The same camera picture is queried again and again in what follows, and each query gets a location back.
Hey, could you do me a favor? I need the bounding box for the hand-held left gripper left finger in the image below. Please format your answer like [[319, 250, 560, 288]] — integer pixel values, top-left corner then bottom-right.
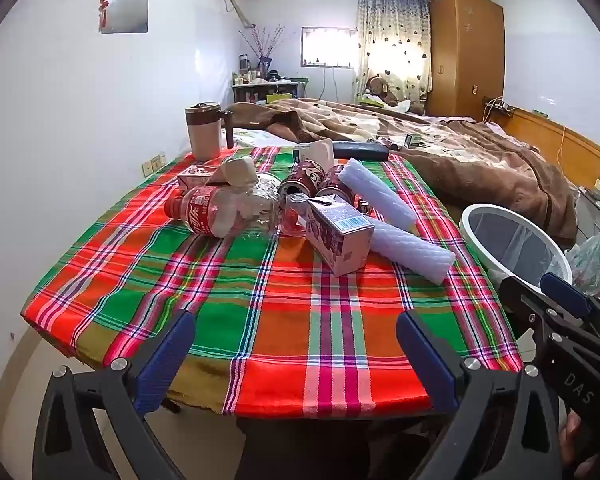
[[32, 310, 198, 480]]

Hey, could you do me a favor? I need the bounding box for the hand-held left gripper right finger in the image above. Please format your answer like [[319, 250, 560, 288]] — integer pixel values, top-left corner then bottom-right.
[[396, 311, 563, 480]]

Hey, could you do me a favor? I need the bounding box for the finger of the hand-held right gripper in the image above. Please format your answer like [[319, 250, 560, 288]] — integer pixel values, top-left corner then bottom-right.
[[539, 272, 600, 319], [499, 275, 552, 342]]

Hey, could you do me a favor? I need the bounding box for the white rimmed trash bin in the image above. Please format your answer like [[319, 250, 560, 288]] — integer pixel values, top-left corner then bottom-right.
[[459, 202, 574, 301]]

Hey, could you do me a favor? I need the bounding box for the white foam tube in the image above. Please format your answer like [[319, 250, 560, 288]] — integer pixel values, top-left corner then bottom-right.
[[367, 217, 457, 285], [339, 157, 417, 231]]

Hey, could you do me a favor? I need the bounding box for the purple drink carton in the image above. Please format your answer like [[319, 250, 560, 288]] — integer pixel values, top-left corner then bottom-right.
[[305, 196, 376, 277]]

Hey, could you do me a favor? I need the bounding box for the plastic bottle with red label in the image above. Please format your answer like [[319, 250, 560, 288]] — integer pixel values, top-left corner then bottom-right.
[[164, 185, 281, 238]]

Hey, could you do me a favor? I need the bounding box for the pink strawberry drink carton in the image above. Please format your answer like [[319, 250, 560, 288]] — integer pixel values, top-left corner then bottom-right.
[[176, 164, 221, 192]]

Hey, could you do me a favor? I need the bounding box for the clear plastic cup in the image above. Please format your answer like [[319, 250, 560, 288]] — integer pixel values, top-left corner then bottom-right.
[[280, 192, 313, 236]]

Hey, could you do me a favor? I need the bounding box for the red drink can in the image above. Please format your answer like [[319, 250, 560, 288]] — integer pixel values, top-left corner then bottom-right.
[[277, 159, 326, 198], [316, 164, 353, 203]]

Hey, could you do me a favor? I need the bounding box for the printed paper cup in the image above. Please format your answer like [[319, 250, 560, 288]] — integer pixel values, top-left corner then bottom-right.
[[207, 156, 258, 192]]

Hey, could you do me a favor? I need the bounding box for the clear plastic container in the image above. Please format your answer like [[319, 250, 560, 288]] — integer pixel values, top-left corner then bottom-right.
[[252, 172, 283, 200]]

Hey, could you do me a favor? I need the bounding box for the white yogurt cup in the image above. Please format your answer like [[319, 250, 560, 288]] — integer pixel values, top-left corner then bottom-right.
[[293, 138, 335, 171]]

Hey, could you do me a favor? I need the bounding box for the person's right hand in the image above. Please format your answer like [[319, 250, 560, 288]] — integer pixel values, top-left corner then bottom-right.
[[559, 410, 598, 480]]

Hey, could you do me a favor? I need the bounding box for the green printed plastic bag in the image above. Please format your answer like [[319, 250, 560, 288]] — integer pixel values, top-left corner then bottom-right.
[[566, 230, 600, 297]]

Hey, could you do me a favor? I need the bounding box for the plaid tablecloth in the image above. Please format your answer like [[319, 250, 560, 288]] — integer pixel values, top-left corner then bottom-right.
[[20, 145, 523, 418]]

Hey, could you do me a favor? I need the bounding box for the brown blanket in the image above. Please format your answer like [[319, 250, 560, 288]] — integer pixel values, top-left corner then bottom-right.
[[219, 97, 579, 251]]

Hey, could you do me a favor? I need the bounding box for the wooden headboard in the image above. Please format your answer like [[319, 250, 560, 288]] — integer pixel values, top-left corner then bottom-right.
[[487, 107, 600, 188]]

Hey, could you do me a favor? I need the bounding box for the dark glasses case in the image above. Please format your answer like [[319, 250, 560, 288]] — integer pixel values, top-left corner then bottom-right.
[[331, 141, 390, 162]]

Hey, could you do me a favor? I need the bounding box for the brown beige thermos mug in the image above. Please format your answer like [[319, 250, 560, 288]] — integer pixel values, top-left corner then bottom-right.
[[184, 101, 236, 162]]

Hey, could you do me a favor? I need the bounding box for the floral white bedsheet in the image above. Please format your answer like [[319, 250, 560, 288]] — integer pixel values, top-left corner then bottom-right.
[[232, 127, 301, 148]]

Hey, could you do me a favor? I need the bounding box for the brown teddy bear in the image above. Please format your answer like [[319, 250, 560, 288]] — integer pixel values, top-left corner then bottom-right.
[[365, 74, 423, 113]]

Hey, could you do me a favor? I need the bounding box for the wooden wardrobe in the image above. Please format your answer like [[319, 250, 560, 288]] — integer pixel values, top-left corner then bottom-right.
[[426, 0, 506, 118]]

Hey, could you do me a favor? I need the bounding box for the cluttered dressing table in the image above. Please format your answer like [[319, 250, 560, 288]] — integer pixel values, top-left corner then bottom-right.
[[231, 80, 308, 104]]

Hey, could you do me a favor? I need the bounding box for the heart patterned curtain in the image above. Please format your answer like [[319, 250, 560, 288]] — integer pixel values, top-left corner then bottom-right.
[[352, 0, 433, 103]]

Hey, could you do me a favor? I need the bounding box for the window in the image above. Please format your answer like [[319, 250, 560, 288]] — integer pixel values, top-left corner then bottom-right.
[[300, 26, 358, 68]]

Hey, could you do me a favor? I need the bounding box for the vase of flower branches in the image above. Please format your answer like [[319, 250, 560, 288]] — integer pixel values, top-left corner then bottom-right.
[[239, 25, 286, 78]]

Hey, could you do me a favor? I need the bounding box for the air conditioner pipe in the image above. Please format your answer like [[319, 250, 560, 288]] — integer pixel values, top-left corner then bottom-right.
[[217, 0, 258, 28]]

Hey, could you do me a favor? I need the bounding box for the wall socket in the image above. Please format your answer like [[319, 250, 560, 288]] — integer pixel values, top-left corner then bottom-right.
[[141, 152, 167, 178]]

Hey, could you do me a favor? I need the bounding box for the wall mirror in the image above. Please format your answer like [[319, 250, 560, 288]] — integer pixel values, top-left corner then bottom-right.
[[99, 0, 150, 35]]

